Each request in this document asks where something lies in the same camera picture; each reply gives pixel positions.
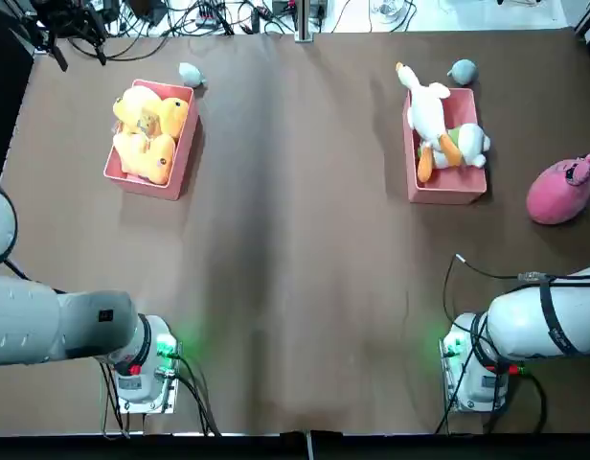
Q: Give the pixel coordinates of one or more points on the white plush doll green trim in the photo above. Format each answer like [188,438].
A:
[474,141]

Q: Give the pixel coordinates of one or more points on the silver metal post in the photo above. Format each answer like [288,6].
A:
[305,21]

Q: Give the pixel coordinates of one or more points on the orange dragon plush doll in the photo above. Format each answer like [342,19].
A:
[142,103]

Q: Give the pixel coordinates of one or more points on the white goose plush orange feet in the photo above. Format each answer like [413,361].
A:
[426,115]

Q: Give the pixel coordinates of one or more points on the black power adapter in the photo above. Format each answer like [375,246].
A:
[149,9]

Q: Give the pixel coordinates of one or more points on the pink pig plush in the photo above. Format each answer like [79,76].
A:
[556,199]

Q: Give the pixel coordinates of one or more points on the grey electronics box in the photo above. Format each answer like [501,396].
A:
[285,6]

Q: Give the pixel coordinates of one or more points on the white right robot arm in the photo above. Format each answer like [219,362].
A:
[525,321]

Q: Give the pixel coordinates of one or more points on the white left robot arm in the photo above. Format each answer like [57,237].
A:
[27,321]

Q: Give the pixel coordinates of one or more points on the orange plush doll white belly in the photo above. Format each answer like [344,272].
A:
[146,158]

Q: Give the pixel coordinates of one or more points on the pink plastic box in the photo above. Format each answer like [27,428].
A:
[185,158]
[460,184]

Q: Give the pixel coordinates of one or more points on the small grey round plush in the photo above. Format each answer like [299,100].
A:
[190,74]
[463,73]

